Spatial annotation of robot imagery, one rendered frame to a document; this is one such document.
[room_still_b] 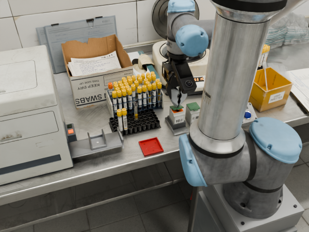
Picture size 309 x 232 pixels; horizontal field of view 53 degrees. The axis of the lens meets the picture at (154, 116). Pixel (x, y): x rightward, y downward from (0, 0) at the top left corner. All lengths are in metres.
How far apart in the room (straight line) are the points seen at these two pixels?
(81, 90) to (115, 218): 0.96
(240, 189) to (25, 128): 0.58
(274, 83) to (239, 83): 0.82
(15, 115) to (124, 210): 1.22
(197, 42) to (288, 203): 0.48
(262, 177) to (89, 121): 0.69
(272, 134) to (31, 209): 1.33
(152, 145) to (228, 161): 0.47
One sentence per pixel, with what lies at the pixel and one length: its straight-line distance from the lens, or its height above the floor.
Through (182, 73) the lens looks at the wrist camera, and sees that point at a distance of 0.95.
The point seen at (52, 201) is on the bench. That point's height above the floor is 0.27.
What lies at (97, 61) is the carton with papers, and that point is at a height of 0.94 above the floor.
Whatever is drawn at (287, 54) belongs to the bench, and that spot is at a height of 0.88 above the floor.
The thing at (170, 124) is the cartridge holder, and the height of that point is 0.89.
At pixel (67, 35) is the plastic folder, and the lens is 1.44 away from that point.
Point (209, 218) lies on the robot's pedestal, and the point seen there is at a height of 0.85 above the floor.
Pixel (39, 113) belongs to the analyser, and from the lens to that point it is 0.87.
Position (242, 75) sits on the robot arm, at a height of 1.36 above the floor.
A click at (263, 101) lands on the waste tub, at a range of 1.23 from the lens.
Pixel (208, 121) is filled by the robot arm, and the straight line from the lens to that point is 0.59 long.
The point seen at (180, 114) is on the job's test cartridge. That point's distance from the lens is 1.08.
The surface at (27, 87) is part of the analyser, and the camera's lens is 0.87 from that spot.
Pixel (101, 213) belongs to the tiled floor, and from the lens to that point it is 1.96.
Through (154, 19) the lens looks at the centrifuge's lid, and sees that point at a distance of 1.47.
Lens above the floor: 1.64
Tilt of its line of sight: 40 degrees down
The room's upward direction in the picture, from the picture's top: straight up
